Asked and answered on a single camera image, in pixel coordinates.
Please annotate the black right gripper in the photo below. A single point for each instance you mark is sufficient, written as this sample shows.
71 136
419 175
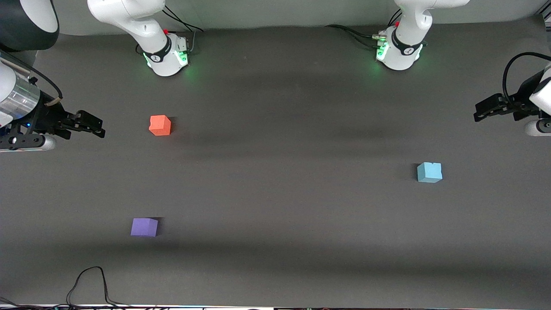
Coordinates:
43 119

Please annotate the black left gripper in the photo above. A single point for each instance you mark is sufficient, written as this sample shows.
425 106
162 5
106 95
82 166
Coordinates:
523 95

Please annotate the light blue foam block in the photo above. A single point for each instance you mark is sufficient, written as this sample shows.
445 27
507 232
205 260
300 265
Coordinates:
429 172

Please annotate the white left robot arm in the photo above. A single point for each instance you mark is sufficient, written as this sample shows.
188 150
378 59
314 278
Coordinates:
409 26

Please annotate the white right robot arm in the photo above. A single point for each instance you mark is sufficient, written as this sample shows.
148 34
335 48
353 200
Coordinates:
129 17

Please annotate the orange foam block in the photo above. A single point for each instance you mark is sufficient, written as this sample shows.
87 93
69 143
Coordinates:
159 125

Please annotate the purple foam block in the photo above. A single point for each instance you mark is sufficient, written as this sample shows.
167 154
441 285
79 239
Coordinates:
144 227

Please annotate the dark grey table mat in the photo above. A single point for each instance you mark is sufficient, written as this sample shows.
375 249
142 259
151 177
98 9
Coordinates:
301 215

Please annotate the aluminium frame bar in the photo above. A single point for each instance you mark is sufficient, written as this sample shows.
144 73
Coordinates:
546 16

